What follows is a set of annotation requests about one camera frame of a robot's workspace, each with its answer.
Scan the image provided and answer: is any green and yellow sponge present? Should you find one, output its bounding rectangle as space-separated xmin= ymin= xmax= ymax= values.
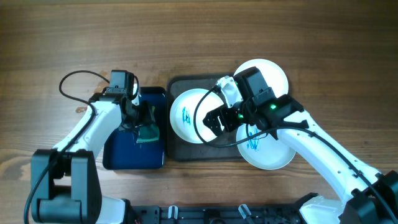
xmin=137 ymin=124 xmax=160 ymax=143

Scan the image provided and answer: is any white plate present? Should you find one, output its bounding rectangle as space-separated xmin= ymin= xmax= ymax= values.
xmin=233 ymin=58 xmax=289 ymax=98
xmin=169 ymin=88 xmax=224 ymax=144
xmin=237 ymin=134 xmax=296 ymax=170

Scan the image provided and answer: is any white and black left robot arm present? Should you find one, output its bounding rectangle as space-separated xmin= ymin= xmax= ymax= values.
xmin=23 ymin=70 xmax=160 ymax=223

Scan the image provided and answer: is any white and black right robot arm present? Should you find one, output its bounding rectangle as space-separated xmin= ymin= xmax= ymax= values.
xmin=202 ymin=65 xmax=397 ymax=223

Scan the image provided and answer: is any dark brown serving tray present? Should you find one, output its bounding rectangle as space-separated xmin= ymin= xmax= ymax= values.
xmin=166 ymin=73 xmax=243 ymax=162

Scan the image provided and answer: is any dark blue tray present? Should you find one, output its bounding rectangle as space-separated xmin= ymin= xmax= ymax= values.
xmin=103 ymin=86 xmax=167 ymax=170

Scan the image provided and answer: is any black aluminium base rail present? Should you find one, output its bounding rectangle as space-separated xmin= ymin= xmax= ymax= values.
xmin=123 ymin=204 xmax=305 ymax=224

